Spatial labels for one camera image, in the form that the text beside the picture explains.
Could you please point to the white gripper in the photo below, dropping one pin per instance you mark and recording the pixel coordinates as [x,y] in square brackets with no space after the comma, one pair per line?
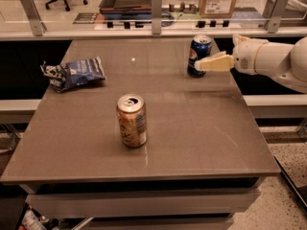
[246,56]

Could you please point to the blue pepsi can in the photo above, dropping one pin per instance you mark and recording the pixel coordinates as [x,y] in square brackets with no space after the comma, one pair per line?
[200,48]

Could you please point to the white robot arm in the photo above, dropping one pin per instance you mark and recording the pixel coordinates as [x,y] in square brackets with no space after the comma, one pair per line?
[284,63]

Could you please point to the orange soda can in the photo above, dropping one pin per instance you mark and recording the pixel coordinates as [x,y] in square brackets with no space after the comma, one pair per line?
[132,118]

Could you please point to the blue chip bag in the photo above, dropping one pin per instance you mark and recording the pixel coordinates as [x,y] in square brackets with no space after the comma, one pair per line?
[69,75]

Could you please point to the cardboard box with label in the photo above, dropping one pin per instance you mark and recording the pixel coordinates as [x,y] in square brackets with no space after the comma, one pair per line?
[216,8]

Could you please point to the grey open tray box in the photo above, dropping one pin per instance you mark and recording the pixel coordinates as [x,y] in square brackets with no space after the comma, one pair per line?
[126,0]

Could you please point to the grey cabinet drawer front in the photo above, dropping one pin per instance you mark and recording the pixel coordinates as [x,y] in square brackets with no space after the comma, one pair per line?
[143,203]

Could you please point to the right metal glass post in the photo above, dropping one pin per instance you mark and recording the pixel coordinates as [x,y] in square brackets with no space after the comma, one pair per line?
[274,21]

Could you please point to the metal glass post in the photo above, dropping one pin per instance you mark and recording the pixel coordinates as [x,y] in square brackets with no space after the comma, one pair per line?
[156,16]
[274,21]
[37,26]

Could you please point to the middle metal glass post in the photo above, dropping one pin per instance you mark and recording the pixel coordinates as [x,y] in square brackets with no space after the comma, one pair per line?
[156,16]

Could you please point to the left metal glass post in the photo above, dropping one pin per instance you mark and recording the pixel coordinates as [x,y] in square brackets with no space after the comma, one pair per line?
[37,26]

